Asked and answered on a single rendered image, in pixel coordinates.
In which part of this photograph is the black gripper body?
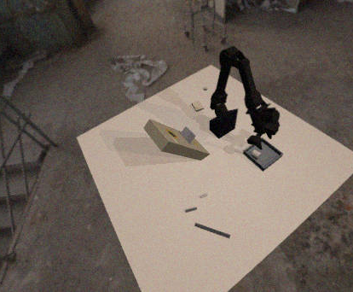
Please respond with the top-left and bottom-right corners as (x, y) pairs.
(247, 121), (265, 145)

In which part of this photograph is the dark grey flat bar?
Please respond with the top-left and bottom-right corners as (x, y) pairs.
(195, 223), (230, 239)

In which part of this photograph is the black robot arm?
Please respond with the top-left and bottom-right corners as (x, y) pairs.
(210, 46), (280, 135)

